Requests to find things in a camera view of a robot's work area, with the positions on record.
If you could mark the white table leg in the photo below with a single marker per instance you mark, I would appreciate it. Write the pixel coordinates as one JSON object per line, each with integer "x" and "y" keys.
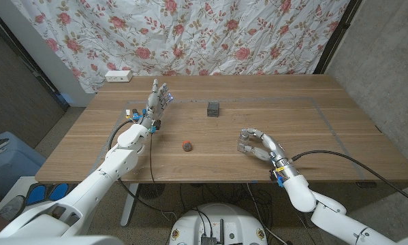
{"x": 128, "y": 204}

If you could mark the dark grey block cube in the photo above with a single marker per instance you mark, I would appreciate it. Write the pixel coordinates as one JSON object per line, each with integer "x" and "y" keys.
{"x": 212, "y": 109}

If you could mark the round black fan base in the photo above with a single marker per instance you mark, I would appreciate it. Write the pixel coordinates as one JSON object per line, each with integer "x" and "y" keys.
{"x": 151, "y": 190}

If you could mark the white power strip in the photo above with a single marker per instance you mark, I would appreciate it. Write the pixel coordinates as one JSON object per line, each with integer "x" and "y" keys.
{"x": 118, "y": 76}

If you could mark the clear glass salt shaker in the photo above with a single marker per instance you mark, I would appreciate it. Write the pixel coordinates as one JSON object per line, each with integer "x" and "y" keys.
{"x": 244, "y": 141}

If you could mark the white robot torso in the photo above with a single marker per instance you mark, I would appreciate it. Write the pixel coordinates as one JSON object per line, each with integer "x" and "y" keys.
{"x": 220, "y": 217}

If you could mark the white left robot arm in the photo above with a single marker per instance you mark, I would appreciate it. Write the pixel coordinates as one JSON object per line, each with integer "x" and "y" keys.
{"x": 88, "y": 194}

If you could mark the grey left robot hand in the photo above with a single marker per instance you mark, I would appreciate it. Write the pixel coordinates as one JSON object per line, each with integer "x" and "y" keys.
{"x": 154, "y": 105}

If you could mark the blue black shoes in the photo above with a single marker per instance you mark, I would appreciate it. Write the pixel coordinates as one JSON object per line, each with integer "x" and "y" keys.
{"x": 48, "y": 192}

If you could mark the small orange grey ball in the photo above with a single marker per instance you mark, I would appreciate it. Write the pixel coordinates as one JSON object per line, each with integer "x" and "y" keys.
{"x": 187, "y": 146}

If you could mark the blue plastic bin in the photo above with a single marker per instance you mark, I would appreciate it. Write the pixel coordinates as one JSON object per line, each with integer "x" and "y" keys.
{"x": 13, "y": 166}

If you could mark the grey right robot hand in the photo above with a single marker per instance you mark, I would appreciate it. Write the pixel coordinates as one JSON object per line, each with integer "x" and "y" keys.
{"x": 273, "y": 148}

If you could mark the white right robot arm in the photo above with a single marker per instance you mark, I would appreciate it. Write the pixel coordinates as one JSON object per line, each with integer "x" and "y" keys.
{"x": 302, "y": 194}

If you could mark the floral backdrop cloth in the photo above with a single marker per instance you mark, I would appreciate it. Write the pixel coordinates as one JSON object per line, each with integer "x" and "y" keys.
{"x": 190, "y": 37}

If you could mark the black backdrop stand pole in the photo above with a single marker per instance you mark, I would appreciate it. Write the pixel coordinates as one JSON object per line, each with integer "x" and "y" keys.
{"x": 336, "y": 35}

